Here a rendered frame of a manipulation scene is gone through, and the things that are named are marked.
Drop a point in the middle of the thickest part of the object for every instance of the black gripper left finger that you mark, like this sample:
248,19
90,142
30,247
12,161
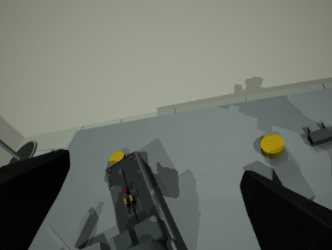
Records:
27,191

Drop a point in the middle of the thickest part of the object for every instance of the yellow short cylinder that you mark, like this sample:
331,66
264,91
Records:
116,157
272,146

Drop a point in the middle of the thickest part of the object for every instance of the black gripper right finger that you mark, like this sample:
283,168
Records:
283,219

